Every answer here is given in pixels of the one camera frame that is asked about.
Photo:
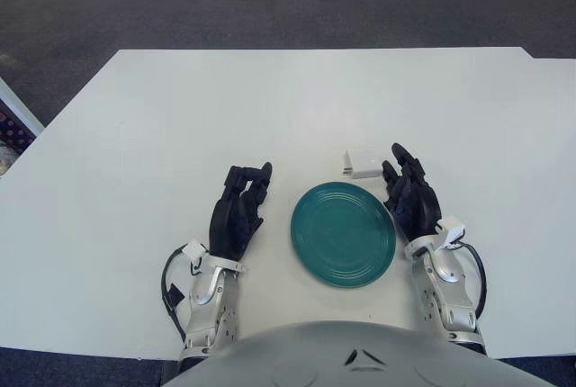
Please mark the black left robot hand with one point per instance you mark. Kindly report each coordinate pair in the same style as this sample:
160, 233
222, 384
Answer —
231, 220

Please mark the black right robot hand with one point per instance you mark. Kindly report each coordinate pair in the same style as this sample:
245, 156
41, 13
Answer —
418, 207

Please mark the white wall charger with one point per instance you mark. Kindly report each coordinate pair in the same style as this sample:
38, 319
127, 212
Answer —
365, 163

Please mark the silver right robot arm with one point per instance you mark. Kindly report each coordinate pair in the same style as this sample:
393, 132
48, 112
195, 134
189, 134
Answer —
445, 288

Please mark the teal ceramic plate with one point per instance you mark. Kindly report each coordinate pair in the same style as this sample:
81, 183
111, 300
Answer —
344, 236

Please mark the grey robot torso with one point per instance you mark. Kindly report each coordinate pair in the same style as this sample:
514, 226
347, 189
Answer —
355, 360

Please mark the patterned box with white rim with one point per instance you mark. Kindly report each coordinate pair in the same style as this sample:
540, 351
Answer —
13, 132

